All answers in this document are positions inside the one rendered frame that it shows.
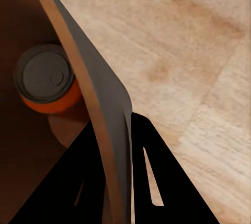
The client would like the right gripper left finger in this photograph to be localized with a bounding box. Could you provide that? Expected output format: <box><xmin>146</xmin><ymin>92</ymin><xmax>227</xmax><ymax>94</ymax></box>
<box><xmin>8</xmin><ymin>119</ymin><xmax>106</xmax><ymax>224</ymax></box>

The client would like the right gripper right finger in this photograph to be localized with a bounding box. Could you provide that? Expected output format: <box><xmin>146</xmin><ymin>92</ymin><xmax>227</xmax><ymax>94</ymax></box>
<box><xmin>131</xmin><ymin>112</ymin><xmax>220</xmax><ymax>224</ymax></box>

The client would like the trash can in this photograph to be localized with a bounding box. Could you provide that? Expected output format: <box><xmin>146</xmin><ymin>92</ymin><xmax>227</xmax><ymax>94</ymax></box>
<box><xmin>0</xmin><ymin>0</ymin><xmax>133</xmax><ymax>224</ymax></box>

